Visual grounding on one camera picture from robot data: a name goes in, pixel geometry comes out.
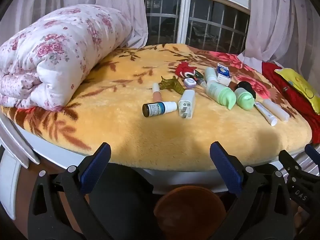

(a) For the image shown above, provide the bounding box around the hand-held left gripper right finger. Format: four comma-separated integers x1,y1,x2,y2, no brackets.
209,141,292,240

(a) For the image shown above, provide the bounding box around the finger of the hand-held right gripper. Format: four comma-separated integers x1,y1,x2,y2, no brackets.
304,144,320,173
278,149,307,180

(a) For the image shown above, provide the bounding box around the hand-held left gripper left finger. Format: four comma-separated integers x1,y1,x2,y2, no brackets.
27,142,113,240

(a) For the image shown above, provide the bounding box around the white ointment tube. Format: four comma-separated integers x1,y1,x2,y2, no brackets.
254,102,278,126

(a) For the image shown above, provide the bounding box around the white plastic cylinder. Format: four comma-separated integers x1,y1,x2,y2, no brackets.
262,99,290,122

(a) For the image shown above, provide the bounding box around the orange plastic bin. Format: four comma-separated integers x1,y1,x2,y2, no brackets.
153,185,227,240

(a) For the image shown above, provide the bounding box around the short green foam bottle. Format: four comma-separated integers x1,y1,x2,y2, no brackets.
235,87,255,111

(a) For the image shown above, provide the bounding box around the large green foam bottle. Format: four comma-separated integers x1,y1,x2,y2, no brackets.
205,81,237,110

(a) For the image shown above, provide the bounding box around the white charger plug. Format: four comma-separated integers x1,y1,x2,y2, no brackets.
178,89,195,119

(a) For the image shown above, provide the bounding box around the brown bottle with white cap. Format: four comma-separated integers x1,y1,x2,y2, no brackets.
142,101,177,118

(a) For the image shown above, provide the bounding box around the pink cosmetic tube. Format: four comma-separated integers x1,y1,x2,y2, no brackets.
152,82,163,103

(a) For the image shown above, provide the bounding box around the olive green horse figurine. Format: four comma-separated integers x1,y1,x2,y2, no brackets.
160,76,186,97

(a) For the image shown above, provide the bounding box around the grey striped bedsheet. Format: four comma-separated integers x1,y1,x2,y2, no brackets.
280,152,320,178

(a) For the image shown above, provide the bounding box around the person's left leg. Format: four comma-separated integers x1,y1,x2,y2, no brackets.
82,164,160,240

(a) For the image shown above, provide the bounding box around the yellow floral plush blanket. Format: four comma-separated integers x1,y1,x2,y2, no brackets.
1,44,313,172

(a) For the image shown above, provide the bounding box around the red cloth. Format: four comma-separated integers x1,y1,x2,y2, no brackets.
261,61,320,144

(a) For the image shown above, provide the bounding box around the yellow printed bag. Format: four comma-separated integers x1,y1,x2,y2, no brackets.
274,68,320,115

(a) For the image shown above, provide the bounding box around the black round object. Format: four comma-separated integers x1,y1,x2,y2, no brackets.
234,81,257,100

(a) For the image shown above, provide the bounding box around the white and blue medicine box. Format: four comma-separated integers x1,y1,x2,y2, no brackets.
216,63,232,86

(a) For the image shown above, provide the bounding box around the dark green small bottle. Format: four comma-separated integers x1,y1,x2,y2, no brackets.
194,71,208,87

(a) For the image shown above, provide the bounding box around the small white spray bottle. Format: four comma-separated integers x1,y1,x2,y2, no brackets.
204,67,218,84

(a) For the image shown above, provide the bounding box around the red knitted ornament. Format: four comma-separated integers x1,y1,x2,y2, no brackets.
174,61,198,79

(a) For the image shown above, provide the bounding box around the pink floral rolled quilt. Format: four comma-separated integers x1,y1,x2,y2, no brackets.
0,4,133,112

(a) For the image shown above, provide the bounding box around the white framed barred window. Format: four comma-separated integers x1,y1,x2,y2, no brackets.
142,0,252,53

